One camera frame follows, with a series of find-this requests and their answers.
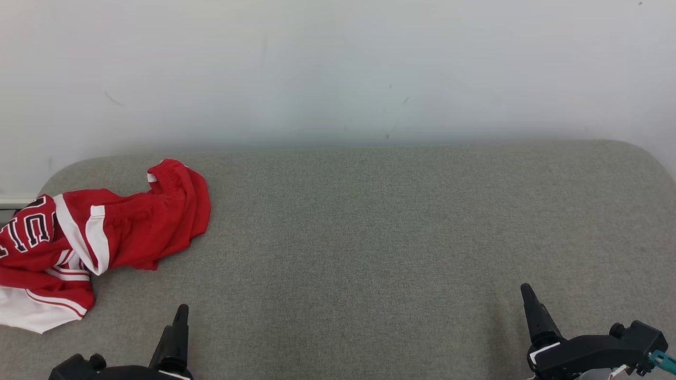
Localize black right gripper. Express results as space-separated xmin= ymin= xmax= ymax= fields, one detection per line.
xmin=520 ymin=283 xmax=634 ymax=380

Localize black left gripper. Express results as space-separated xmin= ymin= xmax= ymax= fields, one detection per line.
xmin=103 ymin=305 xmax=194 ymax=380

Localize teal right camera connector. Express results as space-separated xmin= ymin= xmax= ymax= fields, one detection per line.
xmin=649 ymin=350 xmax=676 ymax=376

